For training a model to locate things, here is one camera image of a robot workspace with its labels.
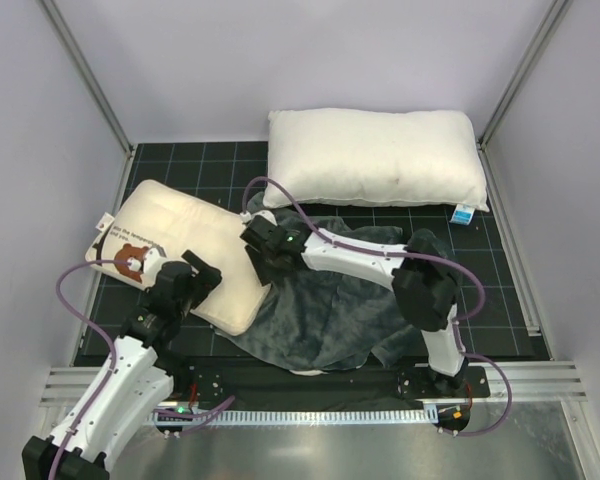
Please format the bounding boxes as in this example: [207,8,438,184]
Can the cream bear print pillow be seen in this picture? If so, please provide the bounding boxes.
[85,180,269,336]

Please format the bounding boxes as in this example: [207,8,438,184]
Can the zebra and grey pillowcase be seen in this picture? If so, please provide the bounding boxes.
[231,194,453,375]

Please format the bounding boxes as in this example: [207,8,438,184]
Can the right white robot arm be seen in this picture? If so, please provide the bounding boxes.
[240,211,468,396]

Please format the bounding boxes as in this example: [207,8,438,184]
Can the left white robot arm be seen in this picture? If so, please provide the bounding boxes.
[22,248,222,479]

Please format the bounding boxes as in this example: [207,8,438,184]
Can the large white pillow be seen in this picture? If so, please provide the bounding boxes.
[263,108,489,211]

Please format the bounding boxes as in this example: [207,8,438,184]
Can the blue white pillow tag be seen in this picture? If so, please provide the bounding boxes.
[449,204,475,226]

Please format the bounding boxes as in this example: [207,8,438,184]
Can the black grid mat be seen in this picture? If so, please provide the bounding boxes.
[75,141,550,366]

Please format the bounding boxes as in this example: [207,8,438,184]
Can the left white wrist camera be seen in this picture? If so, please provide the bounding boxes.
[125,248,168,286]

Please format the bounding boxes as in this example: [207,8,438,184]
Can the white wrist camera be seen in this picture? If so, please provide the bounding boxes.
[125,248,168,286]
[239,209,277,226]

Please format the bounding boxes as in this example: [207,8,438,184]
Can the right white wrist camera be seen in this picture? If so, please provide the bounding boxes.
[239,209,277,226]

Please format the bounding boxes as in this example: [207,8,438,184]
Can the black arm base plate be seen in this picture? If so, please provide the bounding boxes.
[184,357,490,412]

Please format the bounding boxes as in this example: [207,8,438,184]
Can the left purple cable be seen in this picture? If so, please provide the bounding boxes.
[49,260,141,480]

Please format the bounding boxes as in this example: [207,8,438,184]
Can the aluminium front rail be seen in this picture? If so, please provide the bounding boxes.
[39,362,589,409]

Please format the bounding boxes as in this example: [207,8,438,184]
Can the slotted cable duct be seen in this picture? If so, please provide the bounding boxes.
[149,407,439,426]

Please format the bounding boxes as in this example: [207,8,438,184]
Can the left aluminium frame post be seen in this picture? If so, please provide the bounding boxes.
[35,0,135,160]

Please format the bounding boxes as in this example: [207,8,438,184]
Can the aluminium frame post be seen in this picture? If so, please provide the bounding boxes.
[35,0,135,160]
[477,0,576,151]

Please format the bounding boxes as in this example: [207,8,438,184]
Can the right aluminium frame post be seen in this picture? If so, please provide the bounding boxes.
[477,0,576,151]

